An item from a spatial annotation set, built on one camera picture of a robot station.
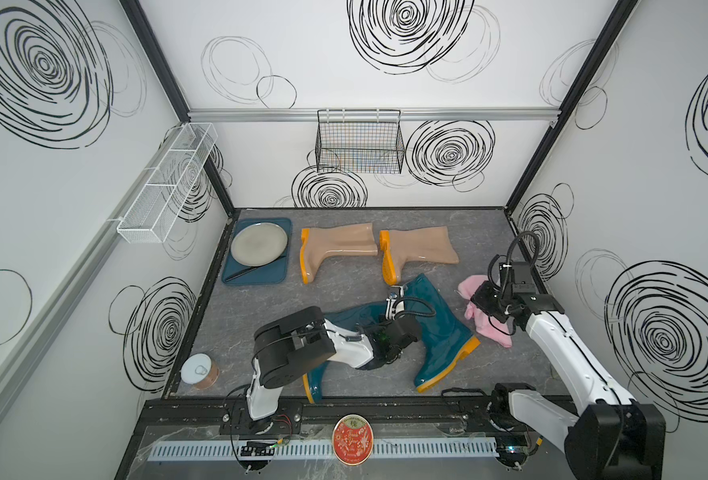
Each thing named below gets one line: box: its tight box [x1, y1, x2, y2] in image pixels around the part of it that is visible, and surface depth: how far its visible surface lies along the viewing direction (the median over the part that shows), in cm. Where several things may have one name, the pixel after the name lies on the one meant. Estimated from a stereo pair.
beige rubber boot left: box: [300, 223, 378, 284], surface depth 104 cm
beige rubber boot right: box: [380, 226, 459, 285], surface depth 107 cm
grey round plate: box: [230, 222, 288, 267], surface depth 111 cm
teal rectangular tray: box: [222, 218, 292, 286], surface depth 104 cm
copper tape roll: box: [180, 353, 220, 390], surface depth 78 cm
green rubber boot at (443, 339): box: [404, 273, 481, 393], surface depth 83 cm
